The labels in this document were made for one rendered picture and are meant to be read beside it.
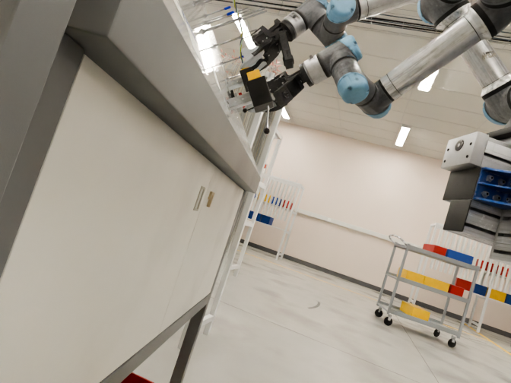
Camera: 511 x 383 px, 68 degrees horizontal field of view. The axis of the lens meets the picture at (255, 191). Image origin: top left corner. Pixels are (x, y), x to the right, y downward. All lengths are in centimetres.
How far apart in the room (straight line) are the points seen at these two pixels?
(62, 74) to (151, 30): 8
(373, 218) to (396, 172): 122
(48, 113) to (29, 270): 14
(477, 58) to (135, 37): 126
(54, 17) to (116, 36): 7
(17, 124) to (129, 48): 12
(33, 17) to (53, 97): 11
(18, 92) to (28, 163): 11
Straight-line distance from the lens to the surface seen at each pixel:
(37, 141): 33
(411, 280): 494
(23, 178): 33
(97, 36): 31
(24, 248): 36
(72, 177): 38
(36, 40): 24
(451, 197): 122
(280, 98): 107
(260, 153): 225
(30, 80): 24
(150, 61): 36
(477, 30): 114
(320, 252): 924
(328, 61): 112
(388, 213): 928
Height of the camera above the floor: 71
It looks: 4 degrees up
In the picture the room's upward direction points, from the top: 18 degrees clockwise
